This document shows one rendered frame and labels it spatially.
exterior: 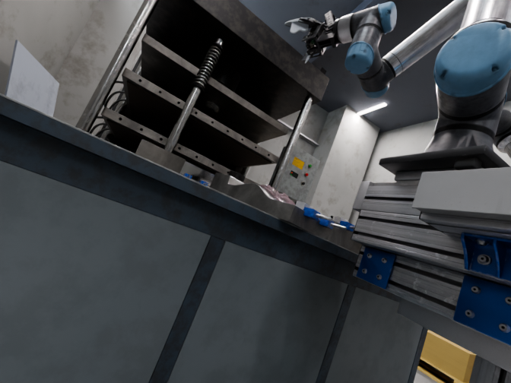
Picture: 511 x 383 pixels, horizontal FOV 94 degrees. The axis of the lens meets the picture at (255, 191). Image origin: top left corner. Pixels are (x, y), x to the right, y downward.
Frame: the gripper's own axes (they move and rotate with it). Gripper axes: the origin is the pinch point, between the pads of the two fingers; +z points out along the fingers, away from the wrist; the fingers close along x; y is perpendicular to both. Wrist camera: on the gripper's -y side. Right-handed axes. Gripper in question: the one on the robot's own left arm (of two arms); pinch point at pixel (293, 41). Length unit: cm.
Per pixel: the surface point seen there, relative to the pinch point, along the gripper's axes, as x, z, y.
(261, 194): 17, -6, 57
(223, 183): 19, 19, 57
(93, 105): -26, 86, 49
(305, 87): 60, 44, -45
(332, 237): 49, -22, 57
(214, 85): 17, 77, -7
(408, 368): 124, -52, 92
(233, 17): -1, 67, -44
